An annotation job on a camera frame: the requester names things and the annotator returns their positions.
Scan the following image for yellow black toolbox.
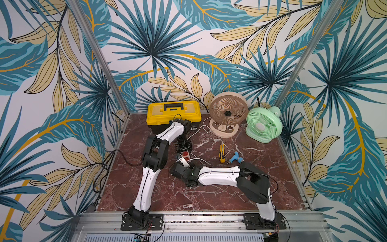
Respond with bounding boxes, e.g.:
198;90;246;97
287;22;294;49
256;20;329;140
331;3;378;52
146;101;202;135

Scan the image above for green desk fan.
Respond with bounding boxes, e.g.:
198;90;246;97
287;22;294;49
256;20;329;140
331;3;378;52
246;106;283;144

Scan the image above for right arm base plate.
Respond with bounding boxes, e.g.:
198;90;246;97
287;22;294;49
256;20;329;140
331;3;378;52
242;212;287;231

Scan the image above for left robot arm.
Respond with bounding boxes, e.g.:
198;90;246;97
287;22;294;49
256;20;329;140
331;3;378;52
128;119;192;226

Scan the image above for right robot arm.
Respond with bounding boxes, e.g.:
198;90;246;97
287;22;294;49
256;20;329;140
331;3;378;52
169;162;276;222

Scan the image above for left aluminium corner post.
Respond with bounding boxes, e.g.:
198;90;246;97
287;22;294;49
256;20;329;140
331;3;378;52
68;0;130;118

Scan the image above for aluminium front rail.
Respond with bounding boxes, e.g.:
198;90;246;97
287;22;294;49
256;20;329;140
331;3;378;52
71;210;334;242

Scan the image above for right aluminium corner post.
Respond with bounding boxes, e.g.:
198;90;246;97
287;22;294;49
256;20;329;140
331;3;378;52
275;0;344;107

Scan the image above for yellow black utility knife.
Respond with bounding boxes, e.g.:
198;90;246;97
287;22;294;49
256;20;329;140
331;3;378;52
219;143;225;163

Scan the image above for beige power strip red sockets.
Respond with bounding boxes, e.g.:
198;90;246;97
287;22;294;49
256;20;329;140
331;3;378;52
176;151;190;167

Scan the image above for blue glue gun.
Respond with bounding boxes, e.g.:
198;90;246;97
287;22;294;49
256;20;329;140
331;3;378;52
227;151;244;164

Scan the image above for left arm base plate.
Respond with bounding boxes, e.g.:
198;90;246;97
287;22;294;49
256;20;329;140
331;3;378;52
120;213;164;231

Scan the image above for aluminium corner post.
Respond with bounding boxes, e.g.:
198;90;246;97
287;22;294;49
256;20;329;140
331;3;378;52
68;0;130;118
275;0;344;107

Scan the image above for beige desk fan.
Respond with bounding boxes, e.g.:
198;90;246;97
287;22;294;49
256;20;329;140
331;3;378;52
209;92;249;138

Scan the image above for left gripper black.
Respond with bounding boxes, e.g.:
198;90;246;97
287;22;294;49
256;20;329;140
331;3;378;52
175;134;193;155

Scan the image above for white fan power cable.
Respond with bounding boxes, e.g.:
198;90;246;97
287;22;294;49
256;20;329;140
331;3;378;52
187;116;218;166

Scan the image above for black cable bundle left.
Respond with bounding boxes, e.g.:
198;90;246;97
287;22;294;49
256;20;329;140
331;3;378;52
86;148;143;212

